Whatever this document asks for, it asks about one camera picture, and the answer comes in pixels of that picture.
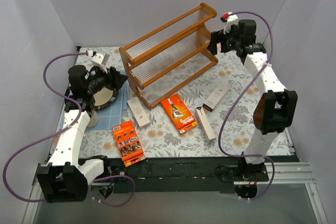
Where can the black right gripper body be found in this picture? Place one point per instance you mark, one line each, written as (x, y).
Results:
(220, 42)

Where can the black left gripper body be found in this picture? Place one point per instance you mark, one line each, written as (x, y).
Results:
(111, 77)

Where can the brown wooden three-tier shelf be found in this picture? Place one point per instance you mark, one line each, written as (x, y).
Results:
(166, 59)

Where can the orange Gillette Styler razor box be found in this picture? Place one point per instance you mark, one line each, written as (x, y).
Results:
(128, 143)

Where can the orange Gillette Fusion razor box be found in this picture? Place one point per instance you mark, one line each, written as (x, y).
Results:
(178, 112)

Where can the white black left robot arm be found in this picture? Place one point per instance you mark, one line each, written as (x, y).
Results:
(63, 179)

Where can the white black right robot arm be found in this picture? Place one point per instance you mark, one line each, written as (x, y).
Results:
(276, 107)

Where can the black rimmed cream plate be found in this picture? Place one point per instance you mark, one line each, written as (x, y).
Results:
(104, 98)

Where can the white Harry's box left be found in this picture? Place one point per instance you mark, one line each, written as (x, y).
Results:
(138, 112)

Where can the blue checkered cloth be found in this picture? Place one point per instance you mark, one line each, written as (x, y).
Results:
(111, 115)

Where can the cream enamel mug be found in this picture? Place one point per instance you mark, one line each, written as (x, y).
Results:
(93, 120)

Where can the white Harry's box black end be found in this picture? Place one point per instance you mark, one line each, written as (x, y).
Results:
(213, 99)

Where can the white Harry's razor box right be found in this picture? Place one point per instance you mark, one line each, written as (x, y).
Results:
(205, 124)

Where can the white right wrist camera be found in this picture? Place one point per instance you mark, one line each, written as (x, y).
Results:
(229, 19)

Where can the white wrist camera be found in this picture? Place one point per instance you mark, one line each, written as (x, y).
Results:
(99, 59)
(229, 19)

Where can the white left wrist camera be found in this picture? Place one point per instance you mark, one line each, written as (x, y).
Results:
(99, 59)

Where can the aluminium rail frame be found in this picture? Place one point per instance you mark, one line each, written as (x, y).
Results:
(177, 184)

